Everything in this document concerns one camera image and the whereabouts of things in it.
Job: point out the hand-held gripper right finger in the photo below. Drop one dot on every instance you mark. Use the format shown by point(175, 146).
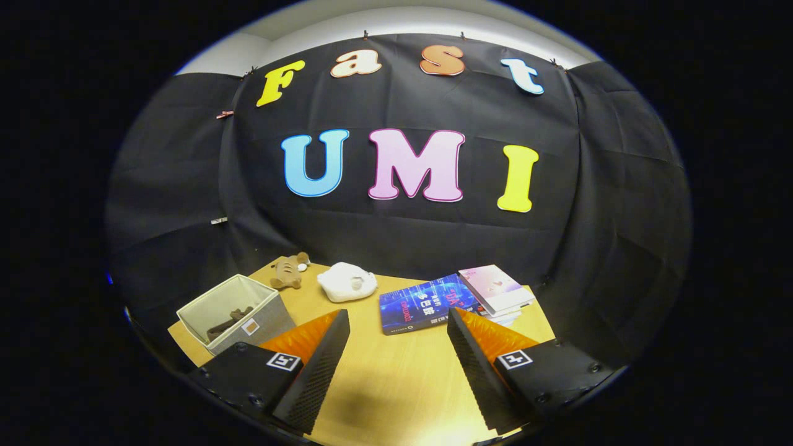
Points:
point(480, 371)

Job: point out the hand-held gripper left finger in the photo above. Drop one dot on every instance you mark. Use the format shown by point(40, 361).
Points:
point(316, 378)

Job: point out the grey fabric storage box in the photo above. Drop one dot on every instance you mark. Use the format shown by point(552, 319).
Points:
point(266, 319)

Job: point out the light blue book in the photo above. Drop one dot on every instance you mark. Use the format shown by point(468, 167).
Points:
point(509, 319)

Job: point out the white book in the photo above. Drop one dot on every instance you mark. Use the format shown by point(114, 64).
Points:
point(517, 310)

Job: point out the pink book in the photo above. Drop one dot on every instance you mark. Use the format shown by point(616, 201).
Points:
point(495, 288)

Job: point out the white plush toy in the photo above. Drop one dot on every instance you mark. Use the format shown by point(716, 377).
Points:
point(344, 282)

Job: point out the brown plush toy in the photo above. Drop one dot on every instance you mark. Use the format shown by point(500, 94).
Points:
point(286, 272)

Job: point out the black backdrop cloth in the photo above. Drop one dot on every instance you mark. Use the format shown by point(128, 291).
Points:
point(403, 248)

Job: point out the pink clip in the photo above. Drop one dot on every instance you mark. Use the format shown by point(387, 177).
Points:
point(224, 114)

